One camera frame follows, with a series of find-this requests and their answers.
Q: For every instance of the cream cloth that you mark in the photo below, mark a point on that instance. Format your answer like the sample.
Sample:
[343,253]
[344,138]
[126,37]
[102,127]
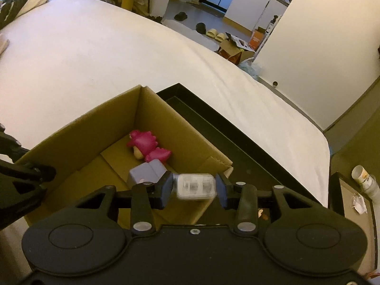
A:
[32,3]

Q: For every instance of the yellow slipper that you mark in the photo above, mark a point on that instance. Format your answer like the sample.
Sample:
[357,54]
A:
[212,33]
[221,37]

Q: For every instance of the stack of disposable cups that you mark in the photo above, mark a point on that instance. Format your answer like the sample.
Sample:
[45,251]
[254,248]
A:
[365,181]

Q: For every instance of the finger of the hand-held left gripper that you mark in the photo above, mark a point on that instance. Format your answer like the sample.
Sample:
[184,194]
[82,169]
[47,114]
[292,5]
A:
[35,173]
[14,202]

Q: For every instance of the dark textured object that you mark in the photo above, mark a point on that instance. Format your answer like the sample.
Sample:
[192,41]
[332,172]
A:
[13,9]

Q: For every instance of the white translucent case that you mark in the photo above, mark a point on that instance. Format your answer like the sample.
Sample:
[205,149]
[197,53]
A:
[194,185]

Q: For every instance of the black brown-topped side table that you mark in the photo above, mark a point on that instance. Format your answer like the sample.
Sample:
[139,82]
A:
[353,231]

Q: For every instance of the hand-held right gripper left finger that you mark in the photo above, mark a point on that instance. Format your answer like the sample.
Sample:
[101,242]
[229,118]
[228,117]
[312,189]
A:
[166,190]

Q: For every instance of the orange carton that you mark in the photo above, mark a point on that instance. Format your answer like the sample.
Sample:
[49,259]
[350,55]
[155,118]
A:
[256,38]

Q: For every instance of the pale blue plastic bag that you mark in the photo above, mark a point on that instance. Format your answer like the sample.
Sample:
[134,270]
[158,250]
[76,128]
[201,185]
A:
[251,68]

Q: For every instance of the white kitchen cabinet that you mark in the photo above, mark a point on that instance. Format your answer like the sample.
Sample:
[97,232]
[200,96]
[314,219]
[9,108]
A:
[252,6]

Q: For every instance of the pink dinosaur toy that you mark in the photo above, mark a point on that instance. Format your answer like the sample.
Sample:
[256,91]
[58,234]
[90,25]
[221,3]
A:
[145,142]

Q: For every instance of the black tray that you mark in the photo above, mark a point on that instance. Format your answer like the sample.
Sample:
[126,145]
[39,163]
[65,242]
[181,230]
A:
[237,142]

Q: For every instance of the grey toy box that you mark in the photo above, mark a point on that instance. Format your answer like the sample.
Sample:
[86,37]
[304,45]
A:
[142,172]

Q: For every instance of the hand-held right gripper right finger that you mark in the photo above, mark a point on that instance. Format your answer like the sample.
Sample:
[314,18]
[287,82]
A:
[221,190]

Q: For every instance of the white oval floor mat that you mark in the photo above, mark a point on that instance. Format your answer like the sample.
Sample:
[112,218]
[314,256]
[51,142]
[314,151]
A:
[184,28]

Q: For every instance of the black and white leaflet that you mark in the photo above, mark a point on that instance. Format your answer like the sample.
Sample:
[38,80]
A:
[239,41]

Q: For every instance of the brown cardboard floor box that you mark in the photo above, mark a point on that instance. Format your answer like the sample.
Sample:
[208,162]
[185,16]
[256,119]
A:
[234,55]

